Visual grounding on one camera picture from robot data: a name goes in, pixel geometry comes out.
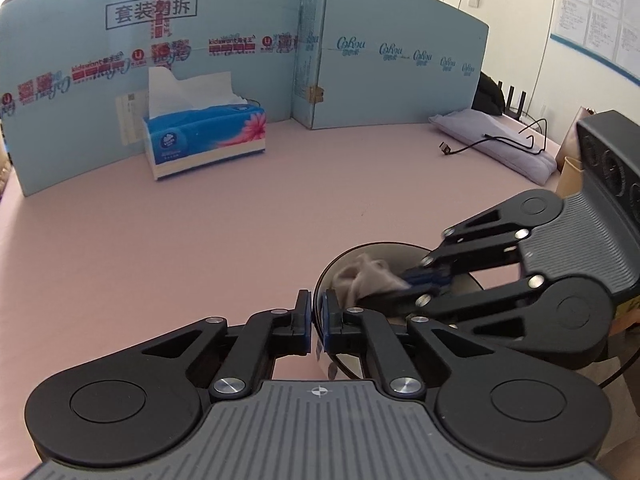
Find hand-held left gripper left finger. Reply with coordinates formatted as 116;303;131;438
115;289;313;402

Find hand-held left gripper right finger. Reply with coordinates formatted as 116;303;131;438
322;287;501;402

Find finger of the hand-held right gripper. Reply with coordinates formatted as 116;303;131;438
406;274;548;347
404;205;532;288

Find beige cleaning cloth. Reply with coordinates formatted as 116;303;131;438
331;254;410;311

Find white bowl with dark rim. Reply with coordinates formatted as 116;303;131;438
312;242;483;381

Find tan cardboard box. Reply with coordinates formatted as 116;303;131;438
554;106;596;196

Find lavender fabric pouch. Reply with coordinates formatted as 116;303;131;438
428;107;557;186

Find black router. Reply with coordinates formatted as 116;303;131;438
495;80;531;121

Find dark cloth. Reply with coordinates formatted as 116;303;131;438
472;71;506;116

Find blue cardboard panel script print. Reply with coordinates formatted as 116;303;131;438
292;0;490;131

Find blue tissue box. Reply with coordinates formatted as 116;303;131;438
142;66;268;182

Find white paper label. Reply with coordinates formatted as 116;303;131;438
115;91;151;147

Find light blue cardboard barrier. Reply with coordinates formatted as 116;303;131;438
0;0;307;197

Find black usb cable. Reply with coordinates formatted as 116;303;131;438
439;117;551;157

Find wall poster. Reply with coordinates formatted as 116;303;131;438
550;0;640;86

